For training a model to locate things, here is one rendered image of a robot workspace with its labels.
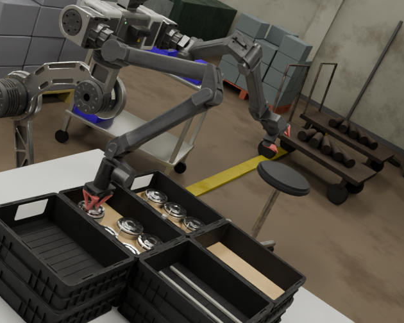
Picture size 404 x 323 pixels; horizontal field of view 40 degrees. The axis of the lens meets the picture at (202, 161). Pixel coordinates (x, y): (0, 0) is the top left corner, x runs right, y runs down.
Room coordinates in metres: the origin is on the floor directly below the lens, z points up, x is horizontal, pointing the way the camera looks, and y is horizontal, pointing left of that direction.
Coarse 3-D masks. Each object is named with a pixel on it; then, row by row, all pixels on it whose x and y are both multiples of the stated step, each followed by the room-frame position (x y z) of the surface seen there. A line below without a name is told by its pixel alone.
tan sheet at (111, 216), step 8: (104, 208) 1.91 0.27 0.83; (112, 208) 1.94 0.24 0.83; (104, 216) 1.86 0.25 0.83; (112, 216) 1.89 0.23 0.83; (120, 216) 1.91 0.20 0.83; (104, 224) 1.80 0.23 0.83; (112, 224) 1.83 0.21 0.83; (120, 240) 1.75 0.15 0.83; (128, 240) 1.77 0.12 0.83; (136, 240) 1.80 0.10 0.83; (136, 248) 1.75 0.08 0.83
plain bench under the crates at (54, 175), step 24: (24, 168) 2.16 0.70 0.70; (48, 168) 2.25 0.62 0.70; (72, 168) 2.35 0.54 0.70; (96, 168) 2.46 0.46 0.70; (0, 192) 1.91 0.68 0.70; (24, 192) 1.98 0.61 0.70; (48, 192) 2.06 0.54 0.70; (0, 312) 1.32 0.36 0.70; (288, 312) 1.99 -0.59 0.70; (312, 312) 2.08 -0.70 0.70; (336, 312) 2.16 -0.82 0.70
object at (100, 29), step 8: (96, 16) 1.91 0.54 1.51; (104, 16) 1.96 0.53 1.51; (88, 24) 1.90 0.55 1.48; (96, 24) 1.91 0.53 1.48; (104, 24) 1.93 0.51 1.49; (88, 32) 1.89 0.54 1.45; (96, 32) 1.88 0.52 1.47; (104, 32) 1.89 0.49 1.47; (112, 32) 1.91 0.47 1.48; (88, 40) 1.91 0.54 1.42; (96, 40) 1.89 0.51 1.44; (104, 40) 1.88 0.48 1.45; (88, 48) 1.92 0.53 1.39; (96, 48) 1.96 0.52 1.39
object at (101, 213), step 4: (80, 204) 1.75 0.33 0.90; (84, 204) 1.76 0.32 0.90; (84, 208) 1.74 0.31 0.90; (100, 208) 1.79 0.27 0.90; (88, 212) 1.72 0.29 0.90; (92, 212) 1.73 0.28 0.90; (96, 212) 1.74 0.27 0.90; (100, 212) 1.76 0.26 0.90; (104, 212) 1.77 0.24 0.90; (92, 216) 1.71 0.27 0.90; (96, 216) 1.72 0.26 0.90; (100, 216) 1.73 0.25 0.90
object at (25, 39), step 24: (0, 0) 3.83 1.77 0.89; (24, 0) 4.12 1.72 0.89; (48, 0) 4.21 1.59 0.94; (72, 0) 4.46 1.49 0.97; (0, 24) 3.84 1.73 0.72; (24, 24) 4.06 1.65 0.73; (48, 24) 4.28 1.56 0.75; (0, 48) 3.89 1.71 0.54; (24, 48) 4.11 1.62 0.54; (48, 48) 4.37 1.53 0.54; (72, 48) 4.64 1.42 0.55; (0, 72) 3.96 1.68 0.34
